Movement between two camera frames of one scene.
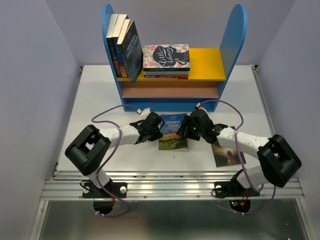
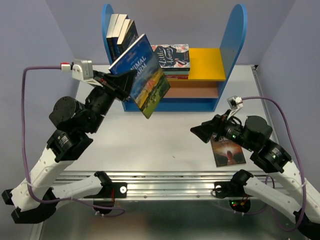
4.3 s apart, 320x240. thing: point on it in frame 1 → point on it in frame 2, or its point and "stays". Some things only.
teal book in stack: (153, 73) stays
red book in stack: (175, 76) stays
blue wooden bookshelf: (209, 70) stays
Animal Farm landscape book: (169, 140) → (151, 84)
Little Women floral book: (166, 57) stays
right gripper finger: (183, 129) → (205, 130)
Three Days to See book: (224, 157) stays
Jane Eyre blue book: (119, 49) stays
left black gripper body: (155, 134) → (100, 102)
